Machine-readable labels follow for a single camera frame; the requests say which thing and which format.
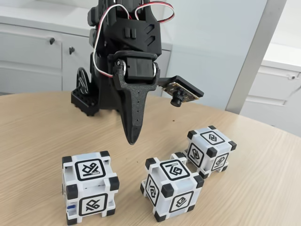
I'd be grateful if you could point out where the white cube with crossed glyph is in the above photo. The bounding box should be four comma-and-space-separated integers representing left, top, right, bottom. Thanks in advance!
61, 150, 120, 225

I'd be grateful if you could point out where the grey metal post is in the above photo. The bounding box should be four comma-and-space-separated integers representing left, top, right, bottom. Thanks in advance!
225, 0, 288, 116

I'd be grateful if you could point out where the red white servo cable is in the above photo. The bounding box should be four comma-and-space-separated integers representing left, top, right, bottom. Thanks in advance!
128, 1, 175, 24
92, 0, 118, 78

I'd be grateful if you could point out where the white cube with lightning glyph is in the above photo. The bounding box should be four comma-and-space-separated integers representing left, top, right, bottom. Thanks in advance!
182, 125, 238, 179

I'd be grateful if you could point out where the black table clamp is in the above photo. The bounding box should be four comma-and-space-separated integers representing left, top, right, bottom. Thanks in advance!
71, 67, 102, 116

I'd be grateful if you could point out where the white cube with lamp glyph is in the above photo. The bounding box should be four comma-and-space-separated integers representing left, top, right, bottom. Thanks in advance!
140, 152, 205, 222

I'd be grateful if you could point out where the white cabinet with drawers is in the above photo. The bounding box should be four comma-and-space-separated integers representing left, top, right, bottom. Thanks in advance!
239, 42, 301, 137

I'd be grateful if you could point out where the camera module on black mount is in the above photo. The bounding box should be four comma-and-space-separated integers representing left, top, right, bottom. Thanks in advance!
158, 75, 204, 106

